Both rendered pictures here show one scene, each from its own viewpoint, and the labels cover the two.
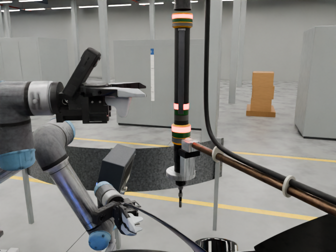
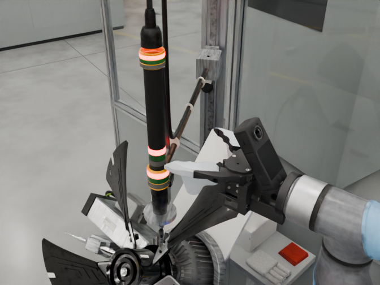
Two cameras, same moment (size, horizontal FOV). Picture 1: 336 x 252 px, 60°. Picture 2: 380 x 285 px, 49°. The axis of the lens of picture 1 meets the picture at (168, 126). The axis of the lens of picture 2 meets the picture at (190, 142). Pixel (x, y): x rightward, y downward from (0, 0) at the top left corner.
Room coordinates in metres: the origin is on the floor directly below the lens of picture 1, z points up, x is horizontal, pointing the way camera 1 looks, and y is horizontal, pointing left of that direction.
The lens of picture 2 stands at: (1.12, 0.46, 2.06)
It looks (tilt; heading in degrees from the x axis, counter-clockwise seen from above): 33 degrees down; 221
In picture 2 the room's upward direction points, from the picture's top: straight up
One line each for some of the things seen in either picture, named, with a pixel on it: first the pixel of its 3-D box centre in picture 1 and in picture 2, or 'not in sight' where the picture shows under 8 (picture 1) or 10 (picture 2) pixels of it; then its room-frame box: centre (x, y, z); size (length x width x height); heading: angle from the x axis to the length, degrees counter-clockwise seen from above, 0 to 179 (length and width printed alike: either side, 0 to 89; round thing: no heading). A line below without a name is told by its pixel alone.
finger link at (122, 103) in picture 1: (123, 103); (229, 148); (0.58, 0.09, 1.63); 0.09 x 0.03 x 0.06; 58
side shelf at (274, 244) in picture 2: not in sight; (257, 249); (0.09, -0.09, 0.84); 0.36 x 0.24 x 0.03; 84
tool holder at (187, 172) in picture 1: (183, 157); (160, 193); (0.64, -0.04, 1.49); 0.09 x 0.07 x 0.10; 29
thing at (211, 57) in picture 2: not in sight; (209, 63); (0.11, -0.34, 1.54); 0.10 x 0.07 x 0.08; 29
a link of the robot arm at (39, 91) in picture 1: (45, 98); (306, 199); (0.63, 0.27, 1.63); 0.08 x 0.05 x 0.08; 4
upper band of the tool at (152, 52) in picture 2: (182, 21); (152, 57); (0.65, -0.03, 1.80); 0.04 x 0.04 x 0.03
